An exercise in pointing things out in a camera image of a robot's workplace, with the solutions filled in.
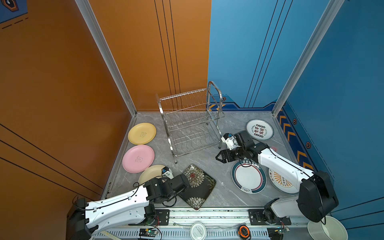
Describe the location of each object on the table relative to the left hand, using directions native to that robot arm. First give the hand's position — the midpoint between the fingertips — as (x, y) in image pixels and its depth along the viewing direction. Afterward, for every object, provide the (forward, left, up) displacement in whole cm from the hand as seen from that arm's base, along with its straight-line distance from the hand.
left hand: (186, 186), depth 77 cm
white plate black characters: (+43, -51, -5) cm, 67 cm away
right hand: (+15, -18, +5) cm, 24 cm away
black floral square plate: (+2, -8, -6) cm, 10 cm away
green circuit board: (-19, +18, -8) cm, 27 cm away
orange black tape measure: (-19, -27, -3) cm, 33 cm away
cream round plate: (+9, +22, -6) cm, 25 cm away
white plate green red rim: (+7, -35, -4) cm, 36 cm away
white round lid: (-19, -6, 0) cm, 20 cm away
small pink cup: (+27, -57, -6) cm, 64 cm away
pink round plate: (+19, +32, -7) cm, 38 cm away
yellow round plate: (+38, +34, -6) cm, 52 cm away
